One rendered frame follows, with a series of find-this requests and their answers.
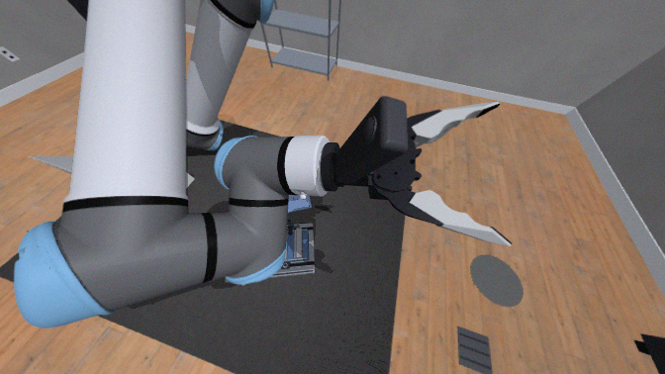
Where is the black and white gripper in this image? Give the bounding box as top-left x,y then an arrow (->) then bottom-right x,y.
321,102 -> 512,246

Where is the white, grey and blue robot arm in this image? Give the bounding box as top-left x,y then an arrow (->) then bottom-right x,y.
14,0 -> 408,328

